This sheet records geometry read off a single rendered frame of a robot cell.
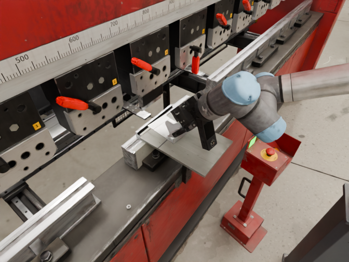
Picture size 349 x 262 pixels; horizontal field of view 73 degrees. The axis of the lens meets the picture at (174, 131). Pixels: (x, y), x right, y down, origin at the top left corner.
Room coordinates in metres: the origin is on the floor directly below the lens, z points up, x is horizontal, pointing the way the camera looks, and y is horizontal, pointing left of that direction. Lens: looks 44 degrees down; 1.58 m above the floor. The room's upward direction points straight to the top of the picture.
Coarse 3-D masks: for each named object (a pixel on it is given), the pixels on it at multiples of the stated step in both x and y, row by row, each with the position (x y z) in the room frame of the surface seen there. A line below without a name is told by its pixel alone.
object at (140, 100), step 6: (162, 84) 0.69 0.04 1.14; (156, 90) 0.66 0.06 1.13; (162, 90) 0.69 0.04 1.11; (138, 96) 0.62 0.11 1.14; (144, 96) 0.62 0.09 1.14; (150, 96) 0.64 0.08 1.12; (156, 96) 0.66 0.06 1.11; (144, 102) 0.61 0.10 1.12; (150, 102) 0.65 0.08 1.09; (144, 108) 0.62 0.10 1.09
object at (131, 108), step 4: (124, 92) 0.81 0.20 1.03; (124, 96) 0.79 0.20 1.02; (128, 96) 0.81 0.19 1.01; (124, 100) 0.78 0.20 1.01; (124, 104) 0.75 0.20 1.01; (128, 104) 0.75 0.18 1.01; (132, 104) 0.75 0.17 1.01; (124, 108) 0.73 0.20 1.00; (128, 108) 0.73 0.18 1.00; (132, 108) 0.73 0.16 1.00; (136, 108) 0.73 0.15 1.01; (132, 112) 0.70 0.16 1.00; (136, 112) 0.70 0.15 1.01; (140, 112) 0.70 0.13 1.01; (144, 112) 0.70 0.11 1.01; (140, 116) 0.68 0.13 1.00; (144, 116) 0.68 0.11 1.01; (148, 116) 0.68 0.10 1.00
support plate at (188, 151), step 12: (156, 132) 0.60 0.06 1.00; (192, 132) 0.60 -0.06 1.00; (156, 144) 0.54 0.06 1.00; (168, 144) 0.54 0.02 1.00; (180, 144) 0.54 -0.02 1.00; (192, 144) 0.54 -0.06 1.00; (228, 144) 0.54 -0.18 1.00; (180, 156) 0.49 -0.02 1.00; (192, 156) 0.49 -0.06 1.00; (204, 156) 0.49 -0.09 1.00; (216, 156) 0.49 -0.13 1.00; (192, 168) 0.44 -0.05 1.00; (204, 168) 0.44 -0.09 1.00
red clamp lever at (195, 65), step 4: (192, 48) 0.73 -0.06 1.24; (196, 48) 0.73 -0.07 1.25; (200, 48) 0.73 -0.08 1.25; (196, 52) 0.73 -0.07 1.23; (196, 56) 0.73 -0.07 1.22; (192, 60) 0.73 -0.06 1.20; (196, 60) 0.72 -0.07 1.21; (192, 64) 0.73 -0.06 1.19; (196, 64) 0.73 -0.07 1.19; (192, 68) 0.73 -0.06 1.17; (196, 68) 0.73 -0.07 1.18; (192, 72) 0.73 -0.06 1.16; (196, 72) 0.73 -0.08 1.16
